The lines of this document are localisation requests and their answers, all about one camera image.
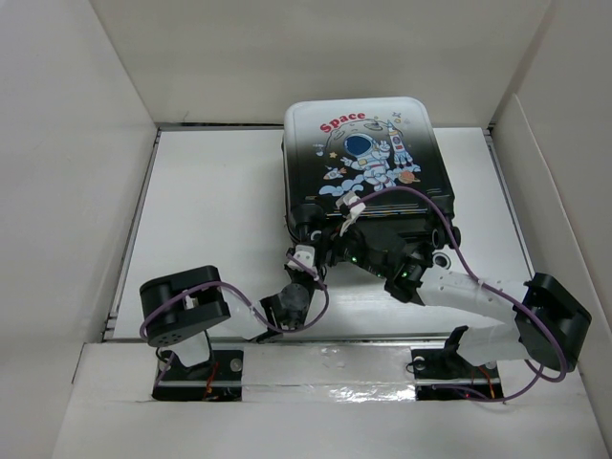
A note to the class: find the black suitcase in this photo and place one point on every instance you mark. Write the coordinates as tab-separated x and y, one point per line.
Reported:
383	149

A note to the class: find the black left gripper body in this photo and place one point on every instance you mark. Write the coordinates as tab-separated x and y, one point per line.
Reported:
308	282

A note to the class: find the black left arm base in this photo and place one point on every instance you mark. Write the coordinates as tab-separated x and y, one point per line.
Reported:
218	380

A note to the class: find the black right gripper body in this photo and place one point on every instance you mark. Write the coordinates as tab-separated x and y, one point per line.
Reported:
352	251

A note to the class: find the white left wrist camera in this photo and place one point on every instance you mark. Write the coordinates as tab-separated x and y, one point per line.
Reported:
303	259

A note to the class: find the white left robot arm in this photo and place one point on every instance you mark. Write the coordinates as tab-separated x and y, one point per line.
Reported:
179	309

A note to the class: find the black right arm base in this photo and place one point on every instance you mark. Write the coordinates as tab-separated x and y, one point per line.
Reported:
440	374

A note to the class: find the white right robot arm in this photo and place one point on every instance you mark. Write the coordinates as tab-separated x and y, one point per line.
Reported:
537	320

